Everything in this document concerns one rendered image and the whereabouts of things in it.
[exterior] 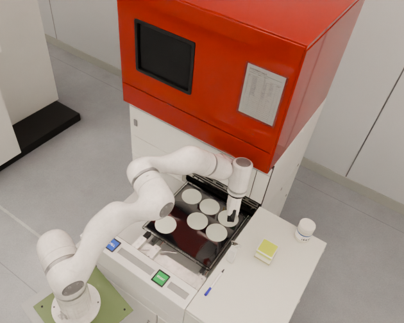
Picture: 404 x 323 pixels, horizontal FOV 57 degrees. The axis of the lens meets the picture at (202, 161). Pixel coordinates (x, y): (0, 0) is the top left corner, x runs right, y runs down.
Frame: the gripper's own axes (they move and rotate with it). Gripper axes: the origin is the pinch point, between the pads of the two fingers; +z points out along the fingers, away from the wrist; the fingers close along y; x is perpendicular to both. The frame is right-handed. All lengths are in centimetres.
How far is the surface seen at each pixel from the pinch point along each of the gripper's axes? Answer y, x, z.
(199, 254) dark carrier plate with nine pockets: 13.2, -12.5, 11.7
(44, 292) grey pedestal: 32, -75, 23
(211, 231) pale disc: 0.6, -7.8, 9.8
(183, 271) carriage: 20.6, -18.8, 14.8
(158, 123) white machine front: -40, -39, -21
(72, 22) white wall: -296, -168, 17
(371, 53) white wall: -132, 94, -40
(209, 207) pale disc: -13.5, -9.3, 7.7
